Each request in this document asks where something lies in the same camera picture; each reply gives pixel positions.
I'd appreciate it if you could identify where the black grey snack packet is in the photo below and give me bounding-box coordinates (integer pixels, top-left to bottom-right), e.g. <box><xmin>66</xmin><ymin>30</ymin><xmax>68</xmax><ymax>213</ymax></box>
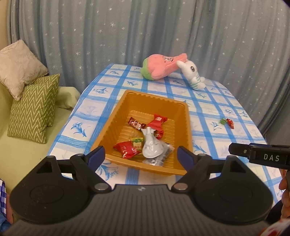
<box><xmin>143</xmin><ymin>142</ymin><xmax>175</xmax><ymax>167</ymax></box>

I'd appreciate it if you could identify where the red square snack packet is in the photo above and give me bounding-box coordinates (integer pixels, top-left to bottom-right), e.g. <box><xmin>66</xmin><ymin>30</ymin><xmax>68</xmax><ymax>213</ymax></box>
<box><xmin>113</xmin><ymin>141</ymin><xmax>141</xmax><ymax>159</ymax></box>

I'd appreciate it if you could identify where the long red snack bar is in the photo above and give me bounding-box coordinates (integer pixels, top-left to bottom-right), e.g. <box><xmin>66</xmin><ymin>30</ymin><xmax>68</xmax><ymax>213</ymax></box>
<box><xmin>147</xmin><ymin>114</ymin><xmax>168</xmax><ymax>140</ymax></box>

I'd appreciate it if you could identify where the green candy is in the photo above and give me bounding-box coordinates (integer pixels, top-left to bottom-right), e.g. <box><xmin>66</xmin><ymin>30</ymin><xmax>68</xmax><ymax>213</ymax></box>
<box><xmin>220</xmin><ymin>118</ymin><xmax>227</xmax><ymax>125</ymax></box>

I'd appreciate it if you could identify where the small red foil candy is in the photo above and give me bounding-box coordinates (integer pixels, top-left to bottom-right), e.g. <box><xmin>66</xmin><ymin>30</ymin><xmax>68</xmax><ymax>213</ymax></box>
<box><xmin>128</xmin><ymin>117</ymin><xmax>146</xmax><ymax>130</ymax></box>

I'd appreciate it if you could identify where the red patterned candy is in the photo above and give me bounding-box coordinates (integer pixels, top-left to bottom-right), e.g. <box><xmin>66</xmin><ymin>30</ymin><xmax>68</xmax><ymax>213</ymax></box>
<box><xmin>226</xmin><ymin>119</ymin><xmax>235</xmax><ymax>129</ymax></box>

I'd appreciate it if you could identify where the green white snack packet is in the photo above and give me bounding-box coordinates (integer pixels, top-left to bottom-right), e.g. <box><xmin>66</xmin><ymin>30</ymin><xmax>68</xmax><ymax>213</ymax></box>
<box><xmin>141</xmin><ymin>127</ymin><xmax>163</xmax><ymax>158</ymax></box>

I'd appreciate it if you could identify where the right hand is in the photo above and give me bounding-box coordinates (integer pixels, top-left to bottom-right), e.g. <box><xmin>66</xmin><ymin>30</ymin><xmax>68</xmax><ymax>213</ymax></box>
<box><xmin>279</xmin><ymin>169</ymin><xmax>290</xmax><ymax>218</ymax></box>

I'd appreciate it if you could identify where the orange plastic tray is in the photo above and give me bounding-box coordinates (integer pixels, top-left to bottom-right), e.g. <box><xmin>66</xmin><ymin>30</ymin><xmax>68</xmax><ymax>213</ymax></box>
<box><xmin>91</xmin><ymin>90</ymin><xmax>193</xmax><ymax>176</ymax></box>

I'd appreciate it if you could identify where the yellow green snack packet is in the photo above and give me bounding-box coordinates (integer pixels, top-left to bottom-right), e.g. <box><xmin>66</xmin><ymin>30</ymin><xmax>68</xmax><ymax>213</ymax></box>
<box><xmin>130</xmin><ymin>137</ymin><xmax>144</xmax><ymax>152</ymax></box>

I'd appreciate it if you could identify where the light green sofa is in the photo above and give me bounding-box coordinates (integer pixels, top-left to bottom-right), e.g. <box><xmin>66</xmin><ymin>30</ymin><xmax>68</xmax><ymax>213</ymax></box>
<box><xmin>0</xmin><ymin>85</ymin><xmax>80</xmax><ymax>193</ymax></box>

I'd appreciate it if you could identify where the green zigzag cushion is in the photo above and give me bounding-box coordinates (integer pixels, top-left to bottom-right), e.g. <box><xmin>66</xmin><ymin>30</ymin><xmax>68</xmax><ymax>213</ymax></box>
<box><xmin>7</xmin><ymin>74</ymin><xmax>60</xmax><ymax>144</ymax></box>

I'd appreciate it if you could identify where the white bunny plush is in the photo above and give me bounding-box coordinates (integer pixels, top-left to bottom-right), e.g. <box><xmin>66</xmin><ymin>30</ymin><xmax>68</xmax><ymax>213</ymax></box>
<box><xmin>177</xmin><ymin>60</ymin><xmax>206</xmax><ymax>90</ymax></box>

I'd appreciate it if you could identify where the pink strawberry plush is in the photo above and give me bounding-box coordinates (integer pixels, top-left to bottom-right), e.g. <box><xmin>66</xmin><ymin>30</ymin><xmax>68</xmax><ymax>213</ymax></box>
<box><xmin>141</xmin><ymin>53</ymin><xmax>187</xmax><ymax>81</ymax></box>

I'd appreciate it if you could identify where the grey star curtain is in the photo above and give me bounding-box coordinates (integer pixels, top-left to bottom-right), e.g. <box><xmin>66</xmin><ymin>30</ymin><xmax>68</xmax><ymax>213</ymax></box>
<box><xmin>7</xmin><ymin>1</ymin><xmax>289</xmax><ymax>135</ymax></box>

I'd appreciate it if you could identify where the beige cushion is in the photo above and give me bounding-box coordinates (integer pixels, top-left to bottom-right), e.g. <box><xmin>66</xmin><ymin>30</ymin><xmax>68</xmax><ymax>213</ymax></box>
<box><xmin>1</xmin><ymin>39</ymin><xmax>48</xmax><ymax>100</ymax></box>

